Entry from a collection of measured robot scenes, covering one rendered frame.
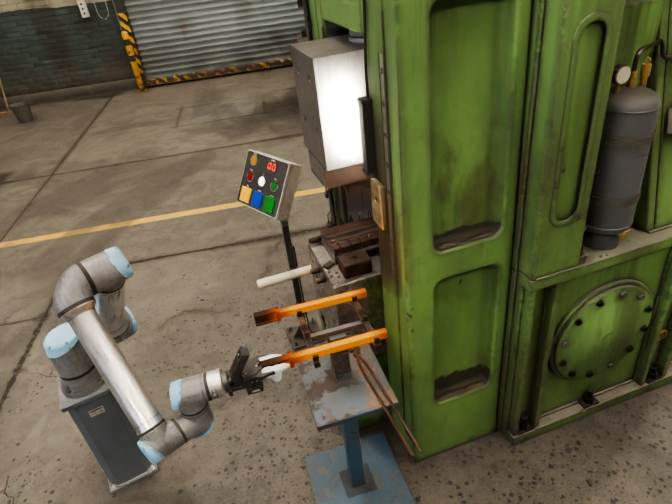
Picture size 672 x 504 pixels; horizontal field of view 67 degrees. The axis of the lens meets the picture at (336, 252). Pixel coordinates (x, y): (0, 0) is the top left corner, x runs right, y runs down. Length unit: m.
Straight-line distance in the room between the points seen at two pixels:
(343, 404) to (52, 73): 9.40
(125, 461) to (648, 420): 2.46
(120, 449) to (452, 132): 1.98
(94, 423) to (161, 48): 8.25
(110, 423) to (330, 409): 1.07
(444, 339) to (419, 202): 0.70
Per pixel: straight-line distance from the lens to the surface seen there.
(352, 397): 1.90
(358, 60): 1.82
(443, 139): 1.70
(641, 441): 2.84
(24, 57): 10.70
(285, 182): 2.45
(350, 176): 1.99
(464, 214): 1.86
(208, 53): 10.01
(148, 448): 1.74
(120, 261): 1.79
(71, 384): 2.41
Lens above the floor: 2.13
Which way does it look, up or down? 33 degrees down
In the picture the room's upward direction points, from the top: 7 degrees counter-clockwise
